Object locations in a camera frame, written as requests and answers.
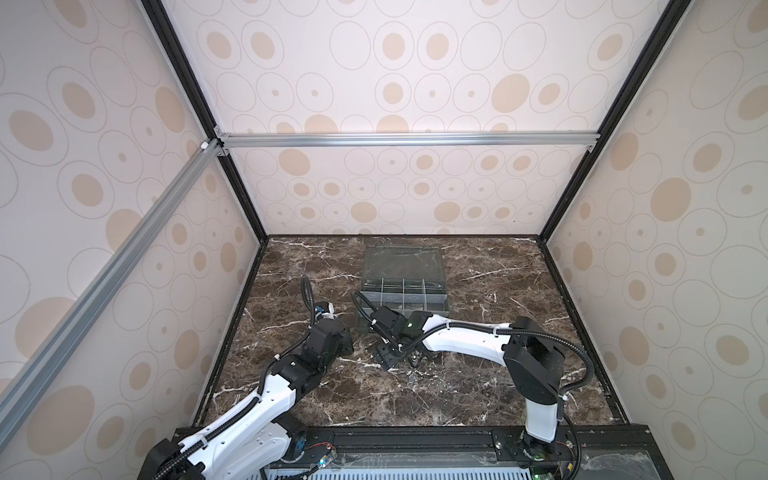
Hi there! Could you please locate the left black corner post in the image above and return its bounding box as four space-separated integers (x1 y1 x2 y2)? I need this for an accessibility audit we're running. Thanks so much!
140 0 269 243

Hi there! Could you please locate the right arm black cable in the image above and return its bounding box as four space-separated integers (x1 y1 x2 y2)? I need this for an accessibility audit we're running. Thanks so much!
350 290 596 480

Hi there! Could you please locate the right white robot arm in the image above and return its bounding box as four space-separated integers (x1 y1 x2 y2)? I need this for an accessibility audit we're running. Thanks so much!
362 306 571 464

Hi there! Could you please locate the right black corner post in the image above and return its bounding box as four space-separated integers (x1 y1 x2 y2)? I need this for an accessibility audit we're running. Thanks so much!
538 0 693 246

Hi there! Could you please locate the diagonal aluminium rail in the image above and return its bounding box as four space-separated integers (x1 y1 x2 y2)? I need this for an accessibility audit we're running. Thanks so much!
1 138 223 449

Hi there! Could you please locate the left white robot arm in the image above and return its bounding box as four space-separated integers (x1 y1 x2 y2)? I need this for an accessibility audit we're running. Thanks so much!
138 314 353 479

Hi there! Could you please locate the black corner post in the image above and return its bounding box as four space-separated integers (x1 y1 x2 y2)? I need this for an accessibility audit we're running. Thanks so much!
140 0 269 243
538 0 693 246

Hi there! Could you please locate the clear plastic organizer box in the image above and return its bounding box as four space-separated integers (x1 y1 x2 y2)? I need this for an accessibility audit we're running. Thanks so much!
360 245 450 318

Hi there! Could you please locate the black base frame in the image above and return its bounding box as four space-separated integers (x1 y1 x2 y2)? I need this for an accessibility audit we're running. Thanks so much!
157 424 674 480

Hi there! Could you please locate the horizontal aluminium rail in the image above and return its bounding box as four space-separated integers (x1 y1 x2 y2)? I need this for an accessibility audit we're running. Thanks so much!
220 131 600 149

